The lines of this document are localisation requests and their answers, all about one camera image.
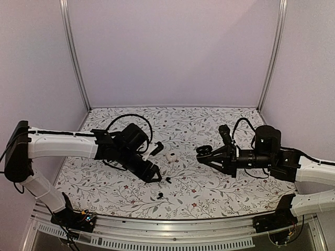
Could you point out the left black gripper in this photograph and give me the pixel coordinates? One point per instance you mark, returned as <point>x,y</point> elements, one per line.
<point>149,173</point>

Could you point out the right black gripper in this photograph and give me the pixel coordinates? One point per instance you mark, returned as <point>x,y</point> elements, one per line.
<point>228,159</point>

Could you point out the black earbud charging case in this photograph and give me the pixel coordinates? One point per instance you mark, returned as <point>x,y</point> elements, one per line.
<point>205,150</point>

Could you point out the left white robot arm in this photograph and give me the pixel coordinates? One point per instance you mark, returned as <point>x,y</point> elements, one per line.
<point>130,148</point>

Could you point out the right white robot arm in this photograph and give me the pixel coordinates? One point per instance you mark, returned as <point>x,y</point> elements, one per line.
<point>282,163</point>

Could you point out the white round earbud case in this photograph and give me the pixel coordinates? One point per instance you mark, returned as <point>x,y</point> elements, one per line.
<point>171,157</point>

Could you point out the floral tablecloth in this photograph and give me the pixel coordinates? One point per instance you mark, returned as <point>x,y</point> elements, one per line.
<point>196,191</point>

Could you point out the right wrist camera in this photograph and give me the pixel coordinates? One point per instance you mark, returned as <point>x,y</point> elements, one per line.
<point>224,132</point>

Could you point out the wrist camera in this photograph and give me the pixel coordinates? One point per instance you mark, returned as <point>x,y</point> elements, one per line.
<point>153,149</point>
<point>224,132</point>

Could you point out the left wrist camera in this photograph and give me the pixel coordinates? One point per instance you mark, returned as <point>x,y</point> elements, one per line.
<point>153,149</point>

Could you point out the front aluminium rail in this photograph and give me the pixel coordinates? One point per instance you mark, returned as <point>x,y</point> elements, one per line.
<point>117,233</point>

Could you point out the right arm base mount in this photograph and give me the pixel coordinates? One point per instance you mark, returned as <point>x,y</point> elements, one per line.
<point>281,217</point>

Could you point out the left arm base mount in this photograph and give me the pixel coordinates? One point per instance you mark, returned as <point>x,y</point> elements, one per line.
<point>83,221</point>

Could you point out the right aluminium frame post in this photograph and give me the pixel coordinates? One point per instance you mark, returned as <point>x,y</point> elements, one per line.
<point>274,54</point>

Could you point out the aluminium frame post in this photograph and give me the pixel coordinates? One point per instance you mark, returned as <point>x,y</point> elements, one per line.
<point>64,8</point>
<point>274,54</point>

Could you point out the left aluminium frame post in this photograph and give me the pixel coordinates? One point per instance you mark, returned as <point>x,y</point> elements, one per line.
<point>64,8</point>

